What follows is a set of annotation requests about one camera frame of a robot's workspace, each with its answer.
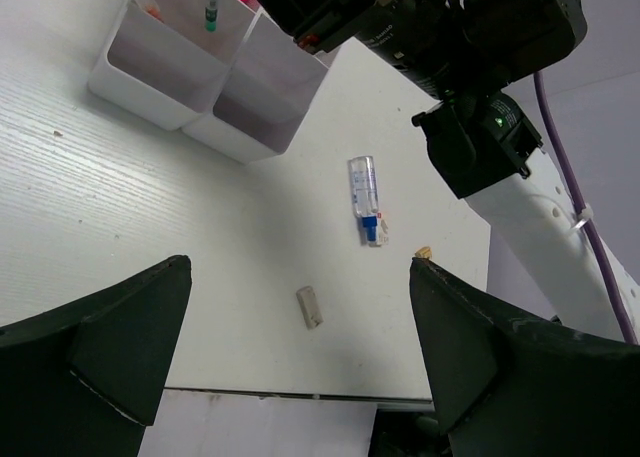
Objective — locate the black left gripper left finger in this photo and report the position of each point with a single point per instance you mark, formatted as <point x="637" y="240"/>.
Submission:
<point x="86" y="378"/>

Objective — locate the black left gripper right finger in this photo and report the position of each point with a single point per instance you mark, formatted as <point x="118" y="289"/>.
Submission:
<point x="506" y="382"/>

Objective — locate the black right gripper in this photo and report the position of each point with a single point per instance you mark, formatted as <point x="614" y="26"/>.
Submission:
<point x="322" y="25"/>

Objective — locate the green ink clear pen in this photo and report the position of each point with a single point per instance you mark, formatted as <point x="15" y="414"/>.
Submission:
<point x="211" y="12"/>

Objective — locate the clear glue bottle blue cap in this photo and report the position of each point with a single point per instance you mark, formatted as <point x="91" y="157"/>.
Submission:
<point x="365" y="199"/>

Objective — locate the red ink clear pen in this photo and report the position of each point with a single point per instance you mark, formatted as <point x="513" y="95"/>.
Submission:
<point x="153" y="11"/>

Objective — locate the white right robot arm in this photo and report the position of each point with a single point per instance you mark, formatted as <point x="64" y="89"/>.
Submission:
<point x="482" y="62"/>

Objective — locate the white right organizer box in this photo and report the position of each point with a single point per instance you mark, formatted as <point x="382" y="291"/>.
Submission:
<point x="264" y="98"/>

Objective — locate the white organizer box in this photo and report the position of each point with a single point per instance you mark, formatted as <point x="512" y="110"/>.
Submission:
<point x="169" y="70"/>
<point x="264" y="98"/>

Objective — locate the small tan eraser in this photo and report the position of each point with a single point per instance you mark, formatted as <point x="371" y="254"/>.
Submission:
<point x="424" y="253"/>

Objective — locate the white left organizer box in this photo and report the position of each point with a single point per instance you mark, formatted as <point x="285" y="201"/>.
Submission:
<point x="169" y="70"/>

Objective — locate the white eraser red print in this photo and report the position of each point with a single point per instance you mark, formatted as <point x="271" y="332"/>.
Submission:
<point x="382" y="231"/>

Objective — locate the grey eraser block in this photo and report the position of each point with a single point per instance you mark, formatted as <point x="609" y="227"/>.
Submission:
<point x="309" y="307"/>

